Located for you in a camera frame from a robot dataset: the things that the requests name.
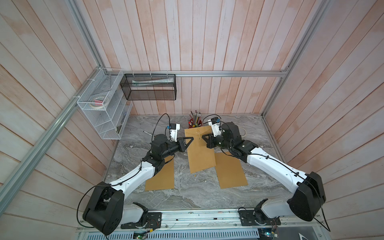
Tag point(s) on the black mesh basket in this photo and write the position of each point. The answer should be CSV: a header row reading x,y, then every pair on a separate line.
x,y
149,87

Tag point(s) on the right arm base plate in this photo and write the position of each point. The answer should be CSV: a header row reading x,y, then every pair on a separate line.
x,y
254,218

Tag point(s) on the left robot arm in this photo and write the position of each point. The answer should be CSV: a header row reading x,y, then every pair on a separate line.
x,y
105,210

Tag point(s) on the masking tape roll on table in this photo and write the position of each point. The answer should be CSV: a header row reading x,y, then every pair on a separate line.
x,y
243,132

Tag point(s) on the red pen holder cup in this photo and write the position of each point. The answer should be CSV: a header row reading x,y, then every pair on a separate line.
x,y
192,124

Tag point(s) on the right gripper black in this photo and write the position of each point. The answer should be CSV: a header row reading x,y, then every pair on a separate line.
x,y
210,142

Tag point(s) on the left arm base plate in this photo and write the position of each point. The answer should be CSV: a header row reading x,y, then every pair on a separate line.
x,y
148,221

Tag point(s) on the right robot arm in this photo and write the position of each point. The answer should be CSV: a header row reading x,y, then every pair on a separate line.
x,y
308,194

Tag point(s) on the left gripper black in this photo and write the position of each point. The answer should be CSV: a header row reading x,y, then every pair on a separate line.
x,y
181,143

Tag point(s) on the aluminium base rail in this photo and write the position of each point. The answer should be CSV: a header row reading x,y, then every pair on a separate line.
x,y
210,224

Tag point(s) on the tape roll in rack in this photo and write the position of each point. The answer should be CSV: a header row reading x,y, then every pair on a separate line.
x,y
99,102

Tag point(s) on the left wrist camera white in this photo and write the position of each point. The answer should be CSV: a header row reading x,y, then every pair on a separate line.
x,y
173,130

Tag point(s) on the brown file bag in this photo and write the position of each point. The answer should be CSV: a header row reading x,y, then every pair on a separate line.
x,y
229,172
164,179
200,157

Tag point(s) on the white wire shelf rack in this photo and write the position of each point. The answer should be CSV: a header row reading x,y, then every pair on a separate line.
x,y
111,121

